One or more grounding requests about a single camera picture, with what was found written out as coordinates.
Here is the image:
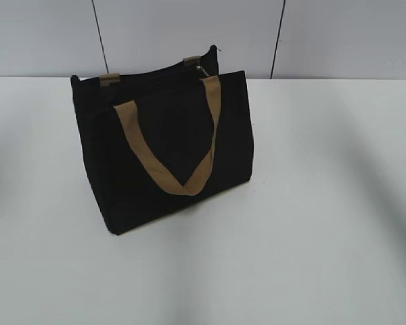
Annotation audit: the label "black tote bag brown handles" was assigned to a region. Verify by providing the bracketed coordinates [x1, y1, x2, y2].
[70, 45, 254, 235]

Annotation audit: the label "silver zipper pull with ring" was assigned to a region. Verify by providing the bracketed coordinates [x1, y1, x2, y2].
[196, 66, 210, 78]

